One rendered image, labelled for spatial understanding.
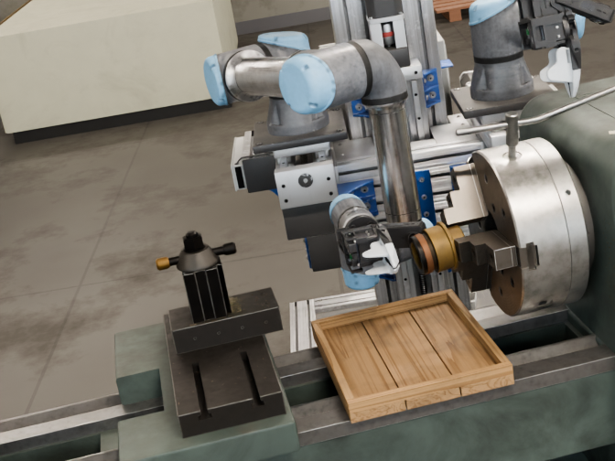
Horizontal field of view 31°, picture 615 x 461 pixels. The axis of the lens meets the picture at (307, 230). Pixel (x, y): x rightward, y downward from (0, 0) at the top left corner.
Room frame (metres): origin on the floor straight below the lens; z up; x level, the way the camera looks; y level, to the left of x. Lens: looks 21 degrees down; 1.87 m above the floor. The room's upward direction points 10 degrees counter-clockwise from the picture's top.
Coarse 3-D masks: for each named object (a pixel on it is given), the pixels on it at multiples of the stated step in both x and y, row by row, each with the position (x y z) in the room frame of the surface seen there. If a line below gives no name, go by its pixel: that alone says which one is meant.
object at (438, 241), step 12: (432, 228) 1.89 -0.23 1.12; (444, 228) 1.88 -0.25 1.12; (456, 228) 1.89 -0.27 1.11; (420, 240) 1.87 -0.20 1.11; (432, 240) 1.86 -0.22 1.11; (444, 240) 1.86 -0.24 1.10; (420, 252) 1.86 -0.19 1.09; (432, 252) 1.86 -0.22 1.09; (444, 252) 1.85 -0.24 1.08; (456, 252) 1.85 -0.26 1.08; (420, 264) 1.90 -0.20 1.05; (432, 264) 1.85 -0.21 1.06; (444, 264) 1.86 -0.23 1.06; (456, 264) 1.86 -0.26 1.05
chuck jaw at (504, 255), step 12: (456, 240) 1.86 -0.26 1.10; (468, 240) 1.85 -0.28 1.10; (480, 240) 1.83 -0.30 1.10; (492, 240) 1.82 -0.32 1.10; (504, 240) 1.81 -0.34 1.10; (468, 252) 1.84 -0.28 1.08; (480, 252) 1.81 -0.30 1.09; (492, 252) 1.78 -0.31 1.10; (504, 252) 1.77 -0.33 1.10; (516, 252) 1.78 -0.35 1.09; (528, 252) 1.76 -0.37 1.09; (480, 264) 1.81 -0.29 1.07; (492, 264) 1.78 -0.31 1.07; (504, 264) 1.77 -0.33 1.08; (516, 264) 1.77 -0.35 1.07; (528, 264) 1.76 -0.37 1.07
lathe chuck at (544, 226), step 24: (528, 144) 1.92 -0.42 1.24; (480, 168) 1.93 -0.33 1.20; (504, 168) 1.85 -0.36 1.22; (528, 168) 1.84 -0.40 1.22; (504, 192) 1.81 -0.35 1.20; (528, 192) 1.80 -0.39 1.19; (552, 192) 1.80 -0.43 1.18; (504, 216) 1.82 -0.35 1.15; (528, 216) 1.77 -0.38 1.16; (552, 216) 1.78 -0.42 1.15; (528, 240) 1.76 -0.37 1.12; (552, 240) 1.76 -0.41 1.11; (552, 264) 1.76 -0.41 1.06; (504, 288) 1.86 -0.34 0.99; (528, 288) 1.76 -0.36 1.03; (552, 288) 1.77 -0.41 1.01; (504, 312) 1.88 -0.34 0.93; (528, 312) 1.82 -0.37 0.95
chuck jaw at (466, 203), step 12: (456, 168) 1.96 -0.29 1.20; (468, 168) 1.96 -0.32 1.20; (456, 180) 1.95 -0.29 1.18; (468, 180) 1.95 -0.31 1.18; (456, 192) 1.93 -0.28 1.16; (468, 192) 1.93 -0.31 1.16; (480, 192) 1.93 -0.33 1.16; (456, 204) 1.92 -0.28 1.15; (468, 204) 1.92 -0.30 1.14; (480, 204) 1.92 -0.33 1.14; (444, 216) 1.92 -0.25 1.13; (456, 216) 1.91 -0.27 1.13; (468, 216) 1.91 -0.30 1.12; (480, 216) 1.91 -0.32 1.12
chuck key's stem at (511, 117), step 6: (510, 114) 1.86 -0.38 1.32; (516, 114) 1.86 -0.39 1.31; (510, 120) 1.86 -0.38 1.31; (516, 120) 1.86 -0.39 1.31; (510, 126) 1.86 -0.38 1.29; (516, 126) 1.86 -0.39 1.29; (510, 132) 1.86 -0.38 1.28; (516, 132) 1.86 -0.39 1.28; (510, 138) 1.86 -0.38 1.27; (516, 138) 1.86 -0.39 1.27; (510, 144) 1.87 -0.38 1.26; (516, 144) 1.87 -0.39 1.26; (510, 150) 1.87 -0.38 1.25; (510, 156) 1.88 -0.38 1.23; (516, 156) 1.88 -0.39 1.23
